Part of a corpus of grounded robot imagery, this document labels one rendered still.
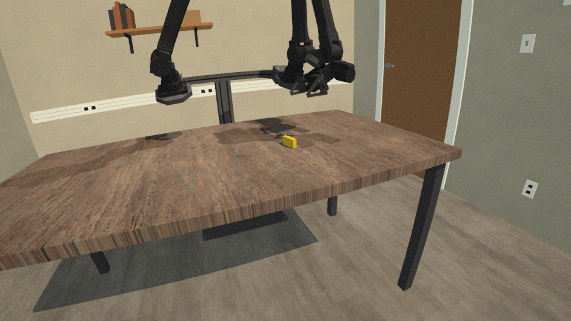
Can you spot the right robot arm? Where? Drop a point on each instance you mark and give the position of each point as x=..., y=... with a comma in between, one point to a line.
x=161, y=64

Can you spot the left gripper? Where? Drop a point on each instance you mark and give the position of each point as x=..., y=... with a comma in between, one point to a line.
x=316, y=81

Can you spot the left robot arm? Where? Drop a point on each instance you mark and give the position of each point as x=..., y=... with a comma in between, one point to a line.
x=330, y=48

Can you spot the yellow block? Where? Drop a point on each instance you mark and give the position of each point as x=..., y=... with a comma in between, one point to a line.
x=289, y=141

